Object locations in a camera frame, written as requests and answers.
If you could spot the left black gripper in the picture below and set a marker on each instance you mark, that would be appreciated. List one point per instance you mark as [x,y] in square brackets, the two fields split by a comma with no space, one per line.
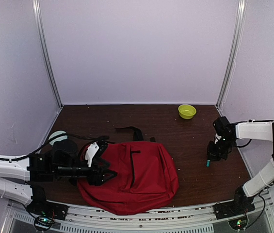
[97,179]

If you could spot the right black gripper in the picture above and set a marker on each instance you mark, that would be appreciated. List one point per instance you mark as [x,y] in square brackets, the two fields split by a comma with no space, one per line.
[212,156]

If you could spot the red backpack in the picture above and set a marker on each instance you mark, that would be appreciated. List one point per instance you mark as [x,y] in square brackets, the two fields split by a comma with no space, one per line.
[146,178]

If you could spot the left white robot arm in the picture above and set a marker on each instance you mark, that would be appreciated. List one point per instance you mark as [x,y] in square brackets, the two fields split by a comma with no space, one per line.
[18,172]

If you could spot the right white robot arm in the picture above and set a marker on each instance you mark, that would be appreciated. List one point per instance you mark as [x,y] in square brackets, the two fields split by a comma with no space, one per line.
[256,136]

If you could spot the yellow-green plastic bowl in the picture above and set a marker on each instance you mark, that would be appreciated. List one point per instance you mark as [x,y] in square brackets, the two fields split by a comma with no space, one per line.
[186,111]

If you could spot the pale green ceramic bowl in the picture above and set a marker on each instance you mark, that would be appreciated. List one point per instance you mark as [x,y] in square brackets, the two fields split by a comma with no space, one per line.
[57,136]

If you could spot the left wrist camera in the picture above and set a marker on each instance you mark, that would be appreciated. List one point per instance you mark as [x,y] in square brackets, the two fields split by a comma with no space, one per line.
[95,150]

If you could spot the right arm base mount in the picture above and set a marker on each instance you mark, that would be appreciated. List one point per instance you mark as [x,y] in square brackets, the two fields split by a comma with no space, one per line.
[238,210]

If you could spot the right aluminium frame post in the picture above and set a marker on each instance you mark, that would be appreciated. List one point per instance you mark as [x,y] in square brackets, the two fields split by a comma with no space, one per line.
[236,40]

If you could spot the aluminium frame post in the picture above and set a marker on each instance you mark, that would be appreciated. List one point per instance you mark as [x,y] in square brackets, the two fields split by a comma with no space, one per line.
[236,40]
[45,53]

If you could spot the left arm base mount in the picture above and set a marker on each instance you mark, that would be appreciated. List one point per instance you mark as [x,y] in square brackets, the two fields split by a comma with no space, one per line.
[44,212]

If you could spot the left aluminium frame post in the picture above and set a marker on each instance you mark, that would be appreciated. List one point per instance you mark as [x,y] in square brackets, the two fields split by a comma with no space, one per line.
[45,53]

